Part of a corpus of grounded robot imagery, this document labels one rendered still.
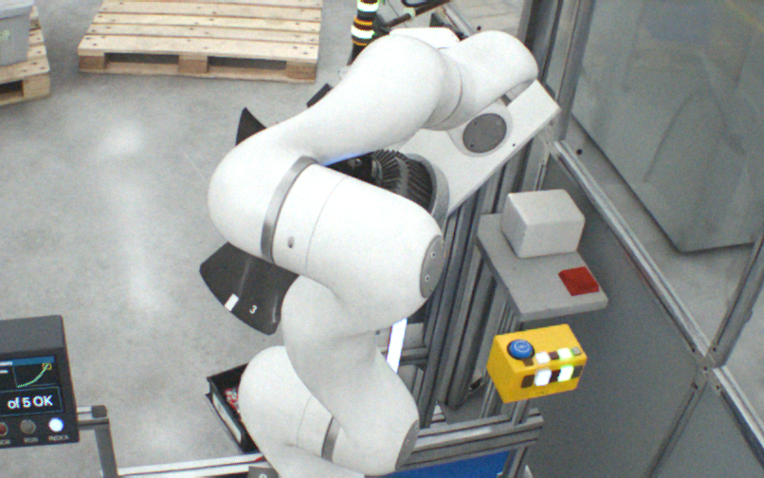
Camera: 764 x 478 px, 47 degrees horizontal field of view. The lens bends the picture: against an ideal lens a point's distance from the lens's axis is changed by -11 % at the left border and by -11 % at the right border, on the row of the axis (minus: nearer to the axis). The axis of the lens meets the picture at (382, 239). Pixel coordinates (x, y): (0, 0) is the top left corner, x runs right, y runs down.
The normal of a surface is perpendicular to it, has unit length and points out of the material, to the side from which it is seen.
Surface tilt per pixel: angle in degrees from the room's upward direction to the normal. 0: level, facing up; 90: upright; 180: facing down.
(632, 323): 90
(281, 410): 58
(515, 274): 0
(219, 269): 52
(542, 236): 90
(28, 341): 15
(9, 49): 96
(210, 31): 0
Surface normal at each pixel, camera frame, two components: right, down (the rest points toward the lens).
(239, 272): -0.29, -0.10
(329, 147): 0.15, 0.91
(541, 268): 0.12, -0.77
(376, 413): 0.68, 0.26
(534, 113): -0.65, -0.42
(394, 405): 0.84, 0.01
